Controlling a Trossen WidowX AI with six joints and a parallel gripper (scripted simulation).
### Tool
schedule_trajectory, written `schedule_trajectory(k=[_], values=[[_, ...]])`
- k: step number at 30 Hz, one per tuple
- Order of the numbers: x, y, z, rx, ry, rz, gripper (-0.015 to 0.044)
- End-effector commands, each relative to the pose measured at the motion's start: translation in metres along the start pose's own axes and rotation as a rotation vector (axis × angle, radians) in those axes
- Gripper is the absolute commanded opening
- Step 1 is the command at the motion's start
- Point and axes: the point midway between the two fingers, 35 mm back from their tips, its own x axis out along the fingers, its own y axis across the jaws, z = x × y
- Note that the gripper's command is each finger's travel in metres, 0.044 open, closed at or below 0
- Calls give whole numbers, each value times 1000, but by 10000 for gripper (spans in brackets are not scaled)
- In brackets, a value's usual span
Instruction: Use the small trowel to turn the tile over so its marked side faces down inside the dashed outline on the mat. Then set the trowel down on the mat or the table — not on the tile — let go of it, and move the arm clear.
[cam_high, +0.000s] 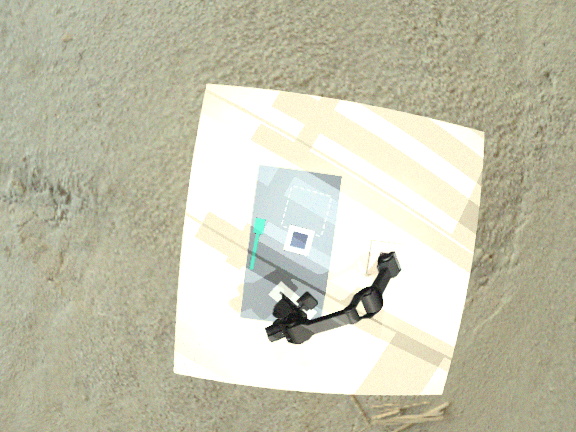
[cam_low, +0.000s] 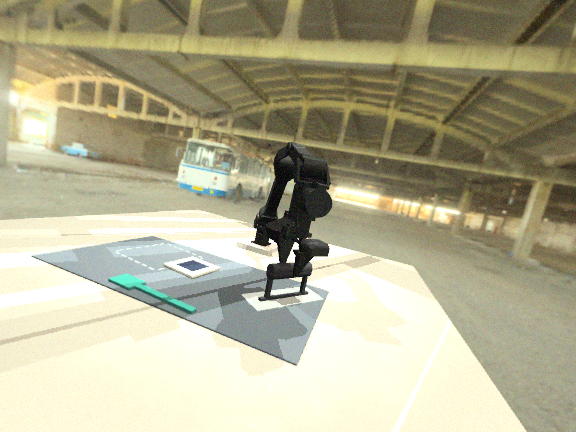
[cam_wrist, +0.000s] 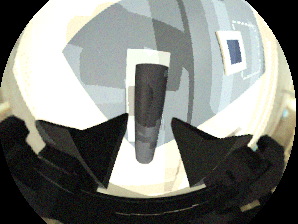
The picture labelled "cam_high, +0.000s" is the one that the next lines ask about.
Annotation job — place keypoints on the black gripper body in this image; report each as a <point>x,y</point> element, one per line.
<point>306,300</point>

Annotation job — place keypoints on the turquoise flat trowel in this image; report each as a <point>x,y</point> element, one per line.
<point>258,229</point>

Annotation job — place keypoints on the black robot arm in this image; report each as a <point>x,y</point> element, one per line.
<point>297,330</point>

